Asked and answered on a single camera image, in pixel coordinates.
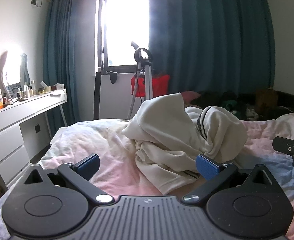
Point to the pile of dark clothes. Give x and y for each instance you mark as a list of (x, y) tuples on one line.
[(266, 104)]

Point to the cosmetic bottles on desk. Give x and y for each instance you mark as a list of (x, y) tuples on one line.
[(21, 92)]

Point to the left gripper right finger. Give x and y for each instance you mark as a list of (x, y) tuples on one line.
[(218, 177)]

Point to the teal curtain left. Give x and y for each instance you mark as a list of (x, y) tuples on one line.
[(59, 64)]

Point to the silver tripod stand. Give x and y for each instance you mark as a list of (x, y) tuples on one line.
[(144, 59)]

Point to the white vanity desk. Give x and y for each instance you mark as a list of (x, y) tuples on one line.
[(14, 159)]

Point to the cream white hooded jacket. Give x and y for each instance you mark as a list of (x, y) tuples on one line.
[(170, 136)]

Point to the vanity mirror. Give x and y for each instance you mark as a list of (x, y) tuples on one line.
[(15, 77)]

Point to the teal curtain right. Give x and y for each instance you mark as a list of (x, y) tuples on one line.
[(217, 45)]

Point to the teal curtain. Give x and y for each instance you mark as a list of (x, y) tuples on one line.
[(217, 45), (59, 64)]

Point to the red bag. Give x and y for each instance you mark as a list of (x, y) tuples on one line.
[(159, 86)]

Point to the pink pillow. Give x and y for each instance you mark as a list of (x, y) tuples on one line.
[(189, 96)]

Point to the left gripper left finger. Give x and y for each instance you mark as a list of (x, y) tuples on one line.
[(78, 175)]

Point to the black window frame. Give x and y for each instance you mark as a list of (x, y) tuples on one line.
[(121, 22)]

